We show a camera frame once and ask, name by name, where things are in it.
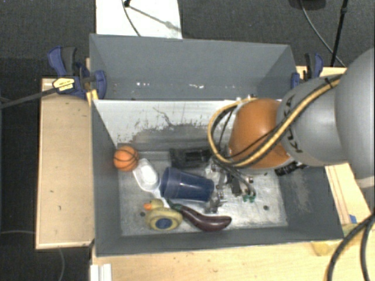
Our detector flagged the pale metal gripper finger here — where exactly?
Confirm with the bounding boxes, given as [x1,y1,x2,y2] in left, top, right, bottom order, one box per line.
[204,202,224,215]
[211,189,229,205]

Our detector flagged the clear plastic bottle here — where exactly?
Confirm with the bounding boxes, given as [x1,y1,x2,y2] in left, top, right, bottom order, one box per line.
[132,157,161,192]

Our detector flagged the grey metal bin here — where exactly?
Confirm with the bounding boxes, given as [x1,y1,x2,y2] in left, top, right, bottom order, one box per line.
[88,33,345,256]

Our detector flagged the purple toy eggplant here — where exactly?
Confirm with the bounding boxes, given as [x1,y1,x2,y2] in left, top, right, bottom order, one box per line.
[168,200,233,233]

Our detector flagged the black cylinder on white bracket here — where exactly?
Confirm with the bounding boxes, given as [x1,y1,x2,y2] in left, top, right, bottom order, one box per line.
[274,161,306,177]

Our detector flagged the pale wood board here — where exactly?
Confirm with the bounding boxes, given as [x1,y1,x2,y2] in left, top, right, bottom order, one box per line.
[35,77,96,250]

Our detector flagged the yellow toy duck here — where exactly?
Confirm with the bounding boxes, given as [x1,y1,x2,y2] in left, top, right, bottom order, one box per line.
[143,198,183,232]

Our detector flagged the orange toy basketball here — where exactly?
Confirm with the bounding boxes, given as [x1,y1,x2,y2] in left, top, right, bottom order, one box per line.
[112,145,140,172]

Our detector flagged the black rectangular object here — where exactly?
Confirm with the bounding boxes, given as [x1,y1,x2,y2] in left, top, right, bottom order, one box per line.
[169,146,211,170]

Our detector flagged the dark blue plastic cup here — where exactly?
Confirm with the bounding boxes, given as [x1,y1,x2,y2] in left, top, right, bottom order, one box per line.
[159,166,216,204]

